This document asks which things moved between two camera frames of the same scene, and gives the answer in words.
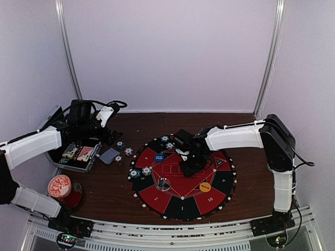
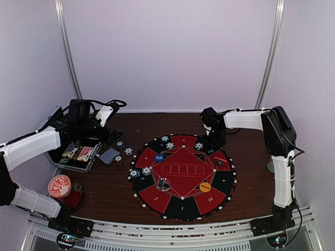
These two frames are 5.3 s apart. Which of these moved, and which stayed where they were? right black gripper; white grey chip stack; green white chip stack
Moved: right black gripper
Stayed: white grey chip stack; green white chip stack
